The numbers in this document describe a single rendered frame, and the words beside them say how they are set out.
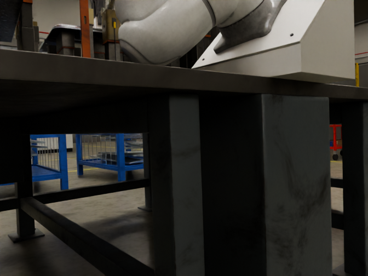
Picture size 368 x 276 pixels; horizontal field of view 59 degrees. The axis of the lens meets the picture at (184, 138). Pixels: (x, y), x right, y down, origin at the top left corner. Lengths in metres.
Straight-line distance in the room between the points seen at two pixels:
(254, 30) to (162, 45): 0.25
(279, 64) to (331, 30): 0.17
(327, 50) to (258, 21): 0.19
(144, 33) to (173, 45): 0.08
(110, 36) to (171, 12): 0.56
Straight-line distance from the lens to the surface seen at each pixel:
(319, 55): 0.82
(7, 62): 0.48
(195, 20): 0.82
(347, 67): 0.94
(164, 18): 0.80
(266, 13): 0.92
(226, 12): 0.88
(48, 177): 3.24
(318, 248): 0.99
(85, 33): 1.34
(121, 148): 3.43
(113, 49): 1.33
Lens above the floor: 0.59
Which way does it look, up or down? 2 degrees down
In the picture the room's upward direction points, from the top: 2 degrees counter-clockwise
